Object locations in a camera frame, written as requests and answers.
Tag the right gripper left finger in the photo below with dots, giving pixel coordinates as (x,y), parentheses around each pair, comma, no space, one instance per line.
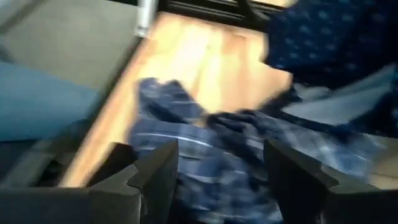
(149,196)

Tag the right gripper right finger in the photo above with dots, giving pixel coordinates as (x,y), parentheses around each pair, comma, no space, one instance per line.
(311,199)

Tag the blue plaid shirt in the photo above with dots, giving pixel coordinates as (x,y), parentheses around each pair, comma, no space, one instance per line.
(217,186)

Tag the navy dotted garment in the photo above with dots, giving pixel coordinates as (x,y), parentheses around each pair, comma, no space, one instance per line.
(326,37)

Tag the white corner bracket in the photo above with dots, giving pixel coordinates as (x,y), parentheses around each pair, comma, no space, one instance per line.
(146,18)

